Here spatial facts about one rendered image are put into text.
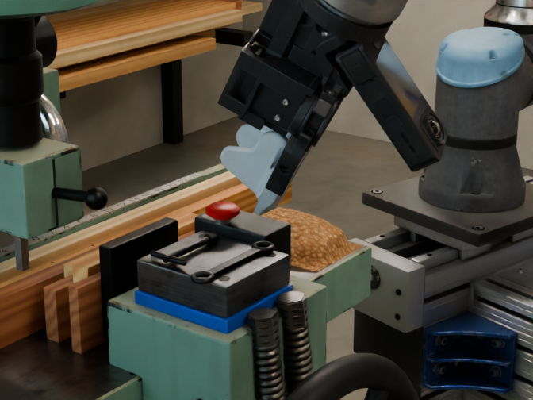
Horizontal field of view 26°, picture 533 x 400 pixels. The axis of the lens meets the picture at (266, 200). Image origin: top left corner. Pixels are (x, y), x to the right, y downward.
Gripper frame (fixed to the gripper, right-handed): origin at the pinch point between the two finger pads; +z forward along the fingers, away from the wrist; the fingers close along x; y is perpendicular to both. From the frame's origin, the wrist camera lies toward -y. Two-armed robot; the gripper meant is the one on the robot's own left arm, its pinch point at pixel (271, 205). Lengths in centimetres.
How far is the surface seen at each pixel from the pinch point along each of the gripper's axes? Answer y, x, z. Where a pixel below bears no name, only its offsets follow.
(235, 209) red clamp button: 2.6, -2.7, 4.5
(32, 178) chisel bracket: 18.9, 3.1, 7.9
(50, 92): 27.9, -22.2, 18.8
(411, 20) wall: 0, -340, 149
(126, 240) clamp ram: 9.7, 1.2, 10.4
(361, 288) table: -11.9, -22.1, 20.9
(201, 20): 63, -268, 152
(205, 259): 2.5, 4.0, 5.3
